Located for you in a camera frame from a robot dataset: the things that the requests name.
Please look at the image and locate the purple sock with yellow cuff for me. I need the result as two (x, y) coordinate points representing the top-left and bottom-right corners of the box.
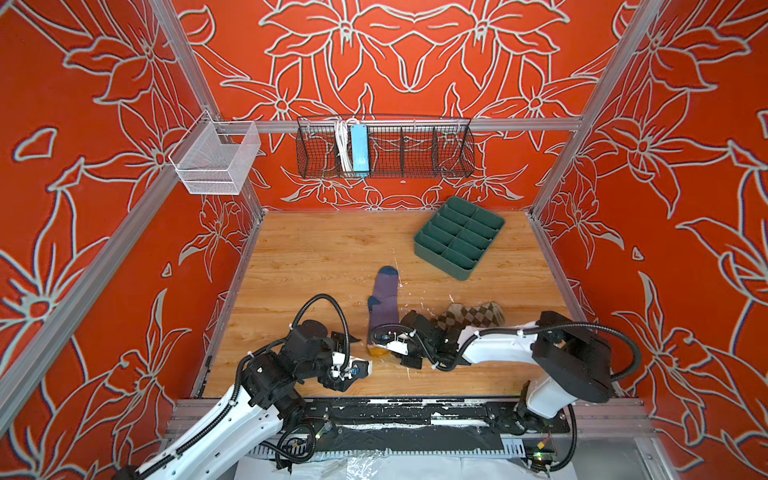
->
(367, 266), (400, 358)

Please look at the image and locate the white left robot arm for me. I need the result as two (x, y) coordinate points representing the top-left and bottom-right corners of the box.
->
(114, 320), (372, 479)

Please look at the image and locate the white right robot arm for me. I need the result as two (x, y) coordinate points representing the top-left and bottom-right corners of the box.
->
(369, 311), (612, 420)

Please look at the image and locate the brown argyle sock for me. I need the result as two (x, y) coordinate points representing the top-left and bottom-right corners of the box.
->
(434, 302), (506, 330)

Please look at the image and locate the green divided organizer tray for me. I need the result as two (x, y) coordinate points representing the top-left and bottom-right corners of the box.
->
(414, 196), (506, 281)

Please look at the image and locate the blue box in basket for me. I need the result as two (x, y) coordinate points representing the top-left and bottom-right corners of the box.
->
(350, 123), (370, 177)

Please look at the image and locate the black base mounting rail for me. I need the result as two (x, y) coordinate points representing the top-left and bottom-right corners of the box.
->
(299, 396), (571, 461)

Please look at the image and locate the black wire wall basket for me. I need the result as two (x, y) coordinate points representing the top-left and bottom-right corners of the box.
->
(296, 114), (476, 180)

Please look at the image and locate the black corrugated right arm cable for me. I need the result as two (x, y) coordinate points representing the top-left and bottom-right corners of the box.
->
(479, 322), (643, 383)

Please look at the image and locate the white cable bundle in basket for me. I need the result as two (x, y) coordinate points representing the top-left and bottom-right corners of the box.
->
(333, 118), (353, 175)

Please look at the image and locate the clear plastic wall bin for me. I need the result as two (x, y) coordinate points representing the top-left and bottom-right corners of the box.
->
(169, 110), (262, 196)

